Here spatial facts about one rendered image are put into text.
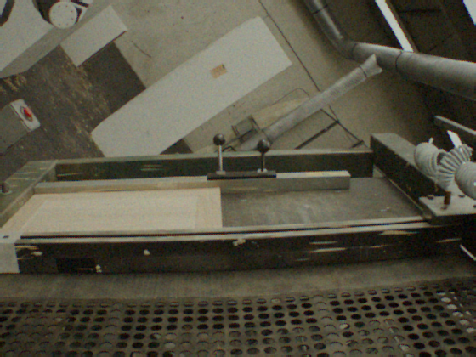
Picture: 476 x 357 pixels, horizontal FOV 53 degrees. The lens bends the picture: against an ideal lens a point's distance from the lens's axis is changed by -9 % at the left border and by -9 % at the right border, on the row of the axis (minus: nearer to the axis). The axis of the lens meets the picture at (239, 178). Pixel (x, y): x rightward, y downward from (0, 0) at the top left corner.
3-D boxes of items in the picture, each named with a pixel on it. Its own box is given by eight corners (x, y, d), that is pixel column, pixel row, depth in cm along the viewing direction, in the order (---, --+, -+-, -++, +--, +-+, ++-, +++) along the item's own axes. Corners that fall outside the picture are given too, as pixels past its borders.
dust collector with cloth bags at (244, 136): (169, 157, 774) (293, 74, 748) (196, 194, 793) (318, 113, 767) (161, 186, 643) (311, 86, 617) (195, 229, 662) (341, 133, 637)
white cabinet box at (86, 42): (59, 28, 625) (103, -5, 616) (84, 64, 641) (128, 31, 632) (49, 29, 582) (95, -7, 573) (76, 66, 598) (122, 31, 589)
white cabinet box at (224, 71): (100, 122, 563) (253, 15, 539) (130, 163, 579) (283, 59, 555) (88, 134, 505) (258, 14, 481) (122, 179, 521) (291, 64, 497)
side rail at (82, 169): (63, 189, 179) (59, 159, 176) (368, 177, 184) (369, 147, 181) (59, 194, 173) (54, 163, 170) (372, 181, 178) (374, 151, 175)
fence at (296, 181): (40, 195, 154) (38, 182, 152) (346, 183, 158) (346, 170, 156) (35, 200, 149) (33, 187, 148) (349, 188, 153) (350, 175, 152)
